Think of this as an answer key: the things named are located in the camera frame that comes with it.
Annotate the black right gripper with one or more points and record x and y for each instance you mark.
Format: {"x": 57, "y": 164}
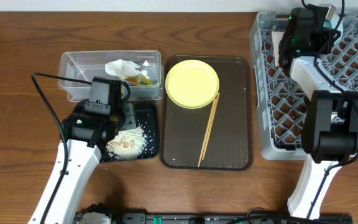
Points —
{"x": 327, "y": 47}

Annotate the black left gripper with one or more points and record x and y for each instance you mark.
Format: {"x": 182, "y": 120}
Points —
{"x": 128, "y": 115}

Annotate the pink bowl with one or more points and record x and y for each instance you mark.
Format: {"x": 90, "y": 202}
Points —
{"x": 276, "y": 39}

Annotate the white napkin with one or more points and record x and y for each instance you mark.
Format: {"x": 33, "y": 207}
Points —
{"x": 122, "y": 68}

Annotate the yellow green snack wrapper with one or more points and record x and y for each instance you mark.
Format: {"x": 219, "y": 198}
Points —
{"x": 139, "y": 80}

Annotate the rice and food scraps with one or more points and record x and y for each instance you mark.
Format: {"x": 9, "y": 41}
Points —
{"x": 127, "y": 145}

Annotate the yellow plate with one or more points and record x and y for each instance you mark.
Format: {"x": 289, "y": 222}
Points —
{"x": 192, "y": 84}

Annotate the blue bowl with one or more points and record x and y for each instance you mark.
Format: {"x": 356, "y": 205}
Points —
{"x": 332, "y": 25}

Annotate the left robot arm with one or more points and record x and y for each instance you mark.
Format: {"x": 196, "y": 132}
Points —
{"x": 67, "y": 181}

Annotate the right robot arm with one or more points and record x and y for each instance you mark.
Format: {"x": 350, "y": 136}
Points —
{"x": 329, "y": 134}

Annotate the grey dishwasher rack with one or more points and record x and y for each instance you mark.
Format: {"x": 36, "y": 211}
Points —
{"x": 281, "y": 106}

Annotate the black tray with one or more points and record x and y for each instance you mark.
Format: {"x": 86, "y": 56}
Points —
{"x": 149, "y": 130}

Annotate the clear plastic bin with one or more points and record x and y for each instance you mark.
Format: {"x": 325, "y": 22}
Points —
{"x": 86, "y": 65}

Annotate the brown serving tray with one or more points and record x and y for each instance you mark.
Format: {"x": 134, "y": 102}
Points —
{"x": 230, "y": 143}

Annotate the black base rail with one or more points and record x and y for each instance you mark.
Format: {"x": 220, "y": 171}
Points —
{"x": 100, "y": 213}

